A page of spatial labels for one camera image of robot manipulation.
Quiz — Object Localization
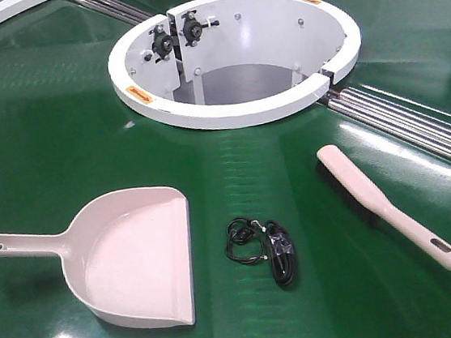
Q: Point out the black cable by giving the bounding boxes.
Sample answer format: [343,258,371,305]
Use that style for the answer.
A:
[221,211,300,294]

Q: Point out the pink plastic dustpan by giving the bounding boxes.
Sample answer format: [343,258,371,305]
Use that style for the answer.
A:
[0,186,195,329]

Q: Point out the green conveyor belt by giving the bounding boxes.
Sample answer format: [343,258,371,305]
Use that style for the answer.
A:
[0,0,451,338]

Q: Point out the orange warning sticker front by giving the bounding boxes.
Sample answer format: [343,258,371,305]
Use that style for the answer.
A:
[126,86,154,104]

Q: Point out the black bearing block left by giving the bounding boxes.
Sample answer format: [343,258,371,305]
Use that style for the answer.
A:
[150,24,174,62]

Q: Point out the black bearing block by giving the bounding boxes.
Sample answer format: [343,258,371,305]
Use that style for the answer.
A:
[181,10,220,47]
[150,24,174,62]

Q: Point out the black bearing block right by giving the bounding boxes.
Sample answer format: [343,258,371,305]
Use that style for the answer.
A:
[181,10,220,47]

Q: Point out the steel rollers top left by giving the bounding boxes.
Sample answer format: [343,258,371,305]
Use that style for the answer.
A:
[71,0,154,26]

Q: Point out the steel rollers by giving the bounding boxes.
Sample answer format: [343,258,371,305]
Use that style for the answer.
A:
[319,88,451,160]
[71,0,154,26]

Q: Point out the steel rollers right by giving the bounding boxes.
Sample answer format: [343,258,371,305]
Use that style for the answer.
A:
[319,88,451,160]

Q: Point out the white inner conveyor ring housing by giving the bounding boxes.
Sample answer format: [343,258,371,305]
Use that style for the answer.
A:
[108,0,362,130]

